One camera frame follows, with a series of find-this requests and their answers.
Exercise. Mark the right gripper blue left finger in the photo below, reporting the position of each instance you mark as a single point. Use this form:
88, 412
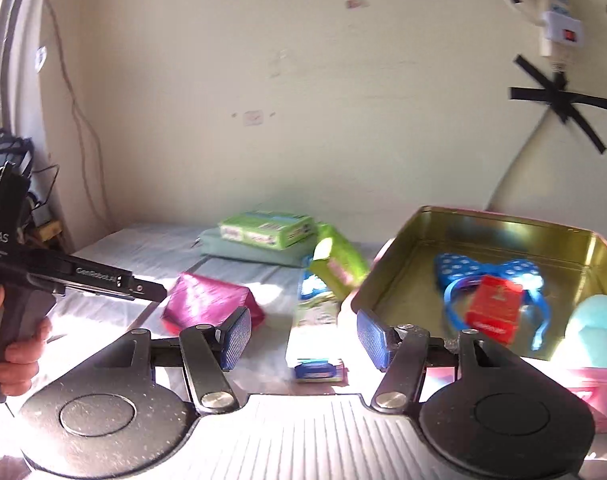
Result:
234, 334

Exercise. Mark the teal plush toy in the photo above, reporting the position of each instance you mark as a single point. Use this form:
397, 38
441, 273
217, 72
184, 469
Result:
585, 340

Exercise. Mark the magenta pouch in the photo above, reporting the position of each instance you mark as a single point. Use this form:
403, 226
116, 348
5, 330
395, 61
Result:
195, 299

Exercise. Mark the white power strip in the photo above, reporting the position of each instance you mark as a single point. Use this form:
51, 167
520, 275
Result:
560, 32

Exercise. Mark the blue polka dot headband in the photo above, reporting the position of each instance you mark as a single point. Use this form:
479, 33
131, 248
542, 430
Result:
458, 276

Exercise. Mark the person's left hand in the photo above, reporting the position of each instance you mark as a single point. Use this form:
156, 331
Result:
18, 354

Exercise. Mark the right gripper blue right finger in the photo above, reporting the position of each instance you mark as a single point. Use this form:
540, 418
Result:
378, 339

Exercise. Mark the gold metal tin box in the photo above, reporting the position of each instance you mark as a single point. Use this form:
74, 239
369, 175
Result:
402, 289

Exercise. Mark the black tape cross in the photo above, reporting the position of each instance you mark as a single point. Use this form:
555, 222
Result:
554, 94

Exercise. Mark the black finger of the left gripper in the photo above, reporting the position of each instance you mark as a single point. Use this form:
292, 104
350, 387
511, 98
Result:
146, 290

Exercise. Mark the green toothpaste box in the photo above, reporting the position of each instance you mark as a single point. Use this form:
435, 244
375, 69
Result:
313, 349

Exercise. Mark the red card box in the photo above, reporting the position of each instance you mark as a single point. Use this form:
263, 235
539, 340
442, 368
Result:
494, 308

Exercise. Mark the green tissue pack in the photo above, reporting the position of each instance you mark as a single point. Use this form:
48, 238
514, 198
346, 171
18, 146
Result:
267, 229

